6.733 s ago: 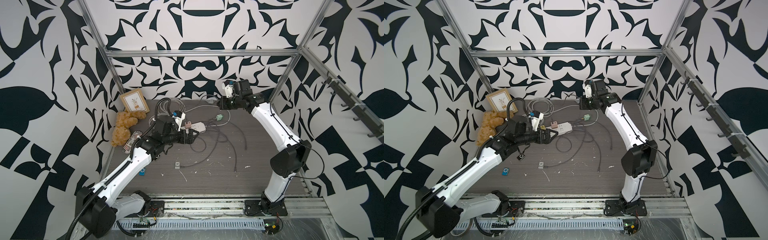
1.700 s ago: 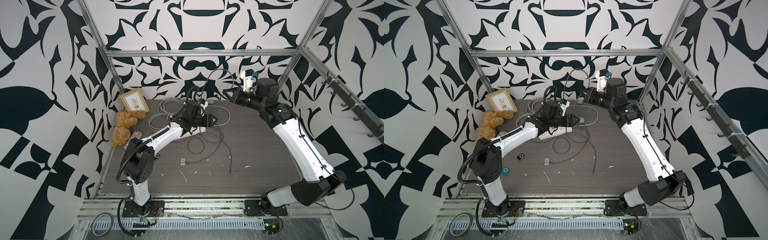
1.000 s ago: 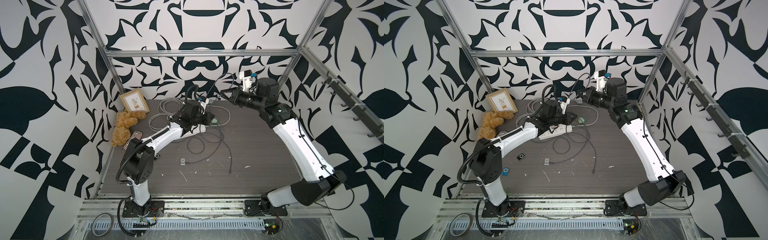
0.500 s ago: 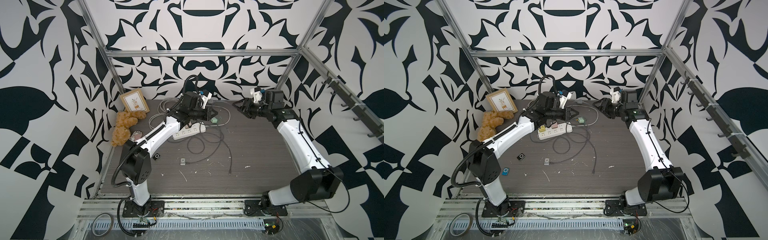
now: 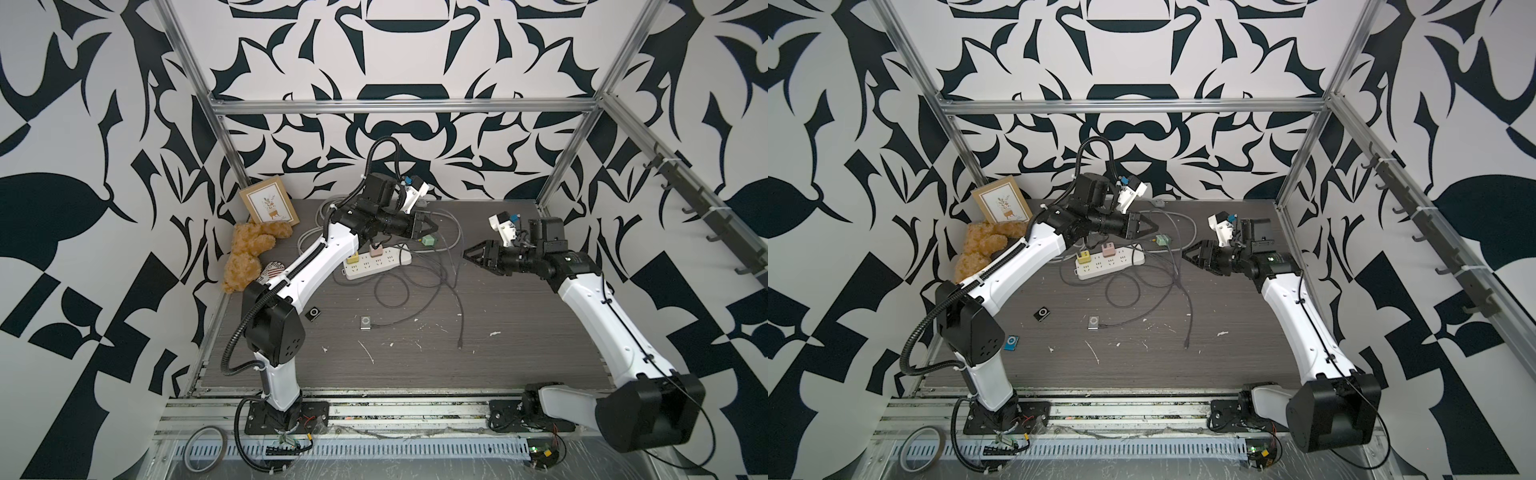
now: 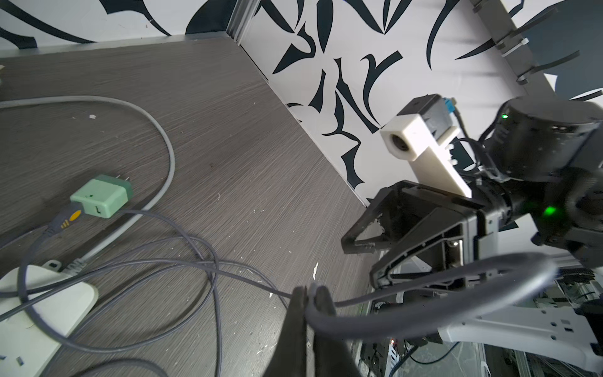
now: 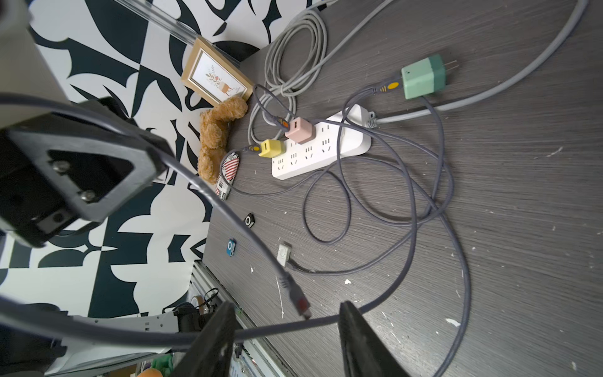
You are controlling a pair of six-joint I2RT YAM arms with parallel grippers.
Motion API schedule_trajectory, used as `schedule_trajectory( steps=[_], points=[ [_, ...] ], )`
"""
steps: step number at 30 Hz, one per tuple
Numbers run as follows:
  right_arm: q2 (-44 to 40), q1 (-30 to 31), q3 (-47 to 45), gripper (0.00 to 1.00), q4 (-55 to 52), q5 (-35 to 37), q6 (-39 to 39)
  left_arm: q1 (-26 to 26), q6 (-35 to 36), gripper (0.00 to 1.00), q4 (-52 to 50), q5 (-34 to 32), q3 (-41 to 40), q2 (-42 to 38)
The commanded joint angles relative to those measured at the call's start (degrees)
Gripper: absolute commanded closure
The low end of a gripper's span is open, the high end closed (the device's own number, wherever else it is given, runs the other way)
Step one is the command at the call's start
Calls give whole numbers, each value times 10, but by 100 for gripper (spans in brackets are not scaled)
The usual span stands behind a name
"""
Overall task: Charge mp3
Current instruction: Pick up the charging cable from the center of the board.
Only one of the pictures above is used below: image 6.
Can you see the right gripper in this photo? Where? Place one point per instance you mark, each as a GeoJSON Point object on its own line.
{"type": "Point", "coordinates": [425, 230]}

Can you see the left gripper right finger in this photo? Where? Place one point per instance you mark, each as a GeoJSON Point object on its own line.
{"type": "Point", "coordinates": [331, 357]}

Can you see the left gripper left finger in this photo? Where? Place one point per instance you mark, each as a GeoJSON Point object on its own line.
{"type": "Point", "coordinates": [290, 354]}

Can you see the dark usb cable pink charger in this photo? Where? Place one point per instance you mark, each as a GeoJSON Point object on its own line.
{"type": "Point", "coordinates": [510, 278]}

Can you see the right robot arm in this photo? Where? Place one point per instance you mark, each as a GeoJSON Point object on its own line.
{"type": "Point", "coordinates": [537, 178]}

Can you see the black wall hook rack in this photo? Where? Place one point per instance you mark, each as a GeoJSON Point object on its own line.
{"type": "Point", "coordinates": [514, 47]}

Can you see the dark usb cable green charger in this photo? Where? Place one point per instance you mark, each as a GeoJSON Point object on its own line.
{"type": "Point", "coordinates": [206, 255]}

